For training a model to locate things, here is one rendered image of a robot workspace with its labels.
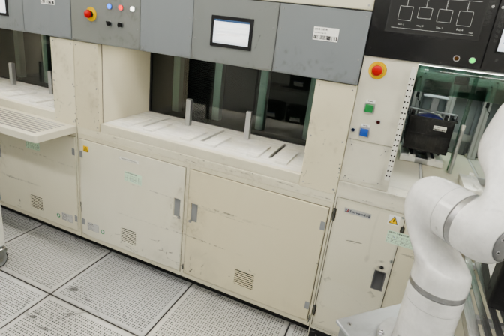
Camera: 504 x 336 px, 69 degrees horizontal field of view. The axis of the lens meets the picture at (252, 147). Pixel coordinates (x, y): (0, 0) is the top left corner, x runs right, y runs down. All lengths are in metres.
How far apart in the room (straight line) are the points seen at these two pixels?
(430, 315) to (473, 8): 1.02
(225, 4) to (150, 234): 1.31
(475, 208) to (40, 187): 2.44
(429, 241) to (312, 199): 0.85
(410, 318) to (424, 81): 1.30
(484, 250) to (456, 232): 0.05
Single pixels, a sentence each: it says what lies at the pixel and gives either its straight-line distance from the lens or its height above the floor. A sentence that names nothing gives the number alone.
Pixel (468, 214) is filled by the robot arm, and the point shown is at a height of 1.16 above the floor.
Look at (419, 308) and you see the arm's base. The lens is 0.96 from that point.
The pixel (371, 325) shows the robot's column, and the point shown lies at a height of 0.76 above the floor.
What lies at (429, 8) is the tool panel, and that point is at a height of 1.59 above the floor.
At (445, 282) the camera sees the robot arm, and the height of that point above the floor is 1.00.
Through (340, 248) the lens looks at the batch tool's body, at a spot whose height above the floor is 0.55.
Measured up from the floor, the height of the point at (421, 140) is 0.99.
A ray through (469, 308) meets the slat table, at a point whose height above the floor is 0.76.
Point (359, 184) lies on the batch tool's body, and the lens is 1.64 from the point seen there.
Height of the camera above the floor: 1.46
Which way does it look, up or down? 18 degrees down
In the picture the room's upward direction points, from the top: 7 degrees clockwise
